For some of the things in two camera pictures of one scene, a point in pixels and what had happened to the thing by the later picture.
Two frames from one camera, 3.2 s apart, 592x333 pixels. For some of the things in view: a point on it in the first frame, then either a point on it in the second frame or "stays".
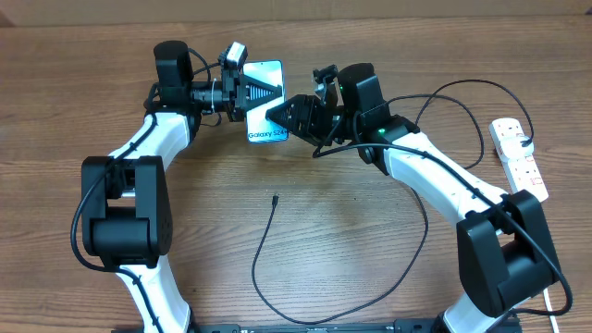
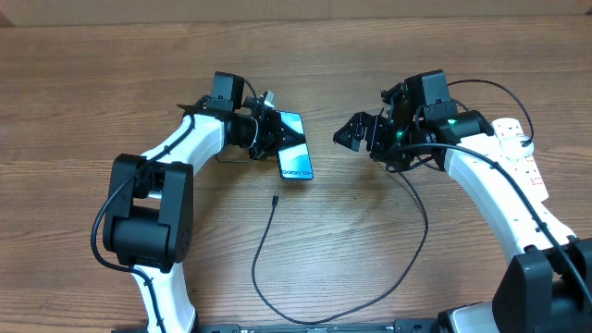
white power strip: (523, 173) stays
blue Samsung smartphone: (258, 128) → (294, 161)
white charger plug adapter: (517, 147) stays
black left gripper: (237, 89) → (276, 129)
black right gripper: (302, 115) → (375, 126)
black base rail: (400, 326) stays
